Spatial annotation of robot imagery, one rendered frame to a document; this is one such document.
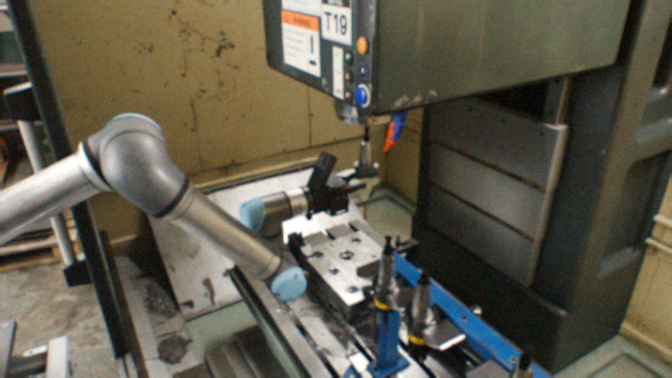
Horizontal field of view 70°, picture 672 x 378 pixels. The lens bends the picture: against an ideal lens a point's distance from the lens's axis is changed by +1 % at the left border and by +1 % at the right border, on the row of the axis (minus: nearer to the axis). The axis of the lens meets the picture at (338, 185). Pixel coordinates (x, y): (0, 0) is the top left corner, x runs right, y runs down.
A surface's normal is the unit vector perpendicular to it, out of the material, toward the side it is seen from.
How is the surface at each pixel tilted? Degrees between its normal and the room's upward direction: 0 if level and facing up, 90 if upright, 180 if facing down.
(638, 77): 90
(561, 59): 90
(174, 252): 24
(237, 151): 90
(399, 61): 90
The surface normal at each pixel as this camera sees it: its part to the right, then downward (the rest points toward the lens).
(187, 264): 0.19, -0.66
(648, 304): -0.86, 0.24
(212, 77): 0.51, 0.38
